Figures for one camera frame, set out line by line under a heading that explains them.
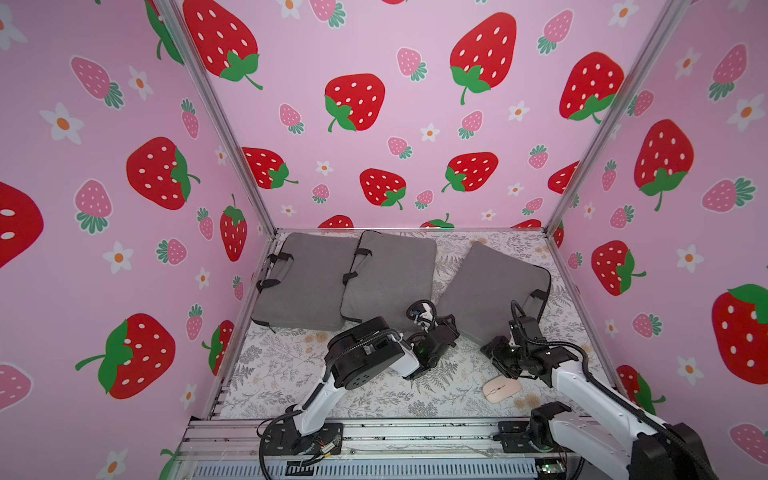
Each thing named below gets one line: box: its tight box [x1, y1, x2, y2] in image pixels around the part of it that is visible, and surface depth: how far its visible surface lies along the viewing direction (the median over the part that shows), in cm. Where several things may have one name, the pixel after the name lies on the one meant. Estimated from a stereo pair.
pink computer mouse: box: [482, 374, 522, 403], surface depth 81 cm
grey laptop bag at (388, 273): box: [340, 230, 437, 332], surface depth 105 cm
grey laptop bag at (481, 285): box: [437, 242, 552, 340], surface depth 104 cm
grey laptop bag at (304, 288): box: [251, 232, 359, 333], surface depth 101 cm
